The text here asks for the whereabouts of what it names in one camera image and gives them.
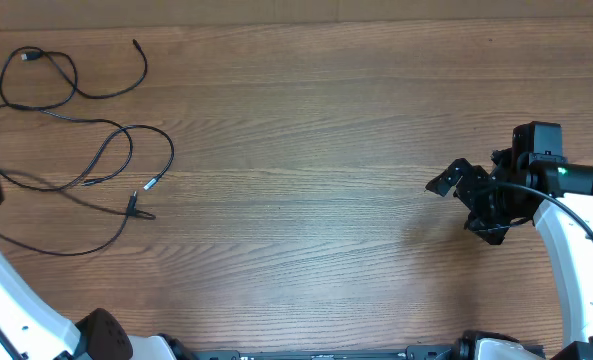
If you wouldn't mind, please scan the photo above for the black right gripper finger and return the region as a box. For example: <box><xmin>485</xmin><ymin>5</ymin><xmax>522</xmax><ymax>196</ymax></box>
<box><xmin>464</xmin><ymin>217</ymin><xmax>511</xmax><ymax>245</ymax></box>
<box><xmin>425</xmin><ymin>158</ymin><xmax>474</xmax><ymax>197</ymax></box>

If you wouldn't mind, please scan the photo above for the black usb cable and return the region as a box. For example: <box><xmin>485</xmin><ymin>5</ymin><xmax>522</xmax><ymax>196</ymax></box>
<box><xmin>0</xmin><ymin>169</ymin><xmax>157</xmax><ymax>258</ymax></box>
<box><xmin>0</xmin><ymin>39</ymin><xmax>149</xmax><ymax>112</ymax></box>
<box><xmin>0</xmin><ymin>102</ymin><xmax>176</xmax><ymax>193</ymax></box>

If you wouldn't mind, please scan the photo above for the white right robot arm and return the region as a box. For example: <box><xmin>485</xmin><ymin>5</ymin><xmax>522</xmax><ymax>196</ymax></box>
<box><xmin>425</xmin><ymin>122</ymin><xmax>593</xmax><ymax>359</ymax></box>

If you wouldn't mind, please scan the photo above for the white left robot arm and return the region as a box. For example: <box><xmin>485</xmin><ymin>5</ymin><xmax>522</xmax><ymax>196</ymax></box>
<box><xmin>0</xmin><ymin>252</ymin><xmax>193</xmax><ymax>360</ymax></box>

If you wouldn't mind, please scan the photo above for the cardboard back wall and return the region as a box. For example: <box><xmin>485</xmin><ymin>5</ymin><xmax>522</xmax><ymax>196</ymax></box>
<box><xmin>0</xmin><ymin>0</ymin><xmax>593</xmax><ymax>31</ymax></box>

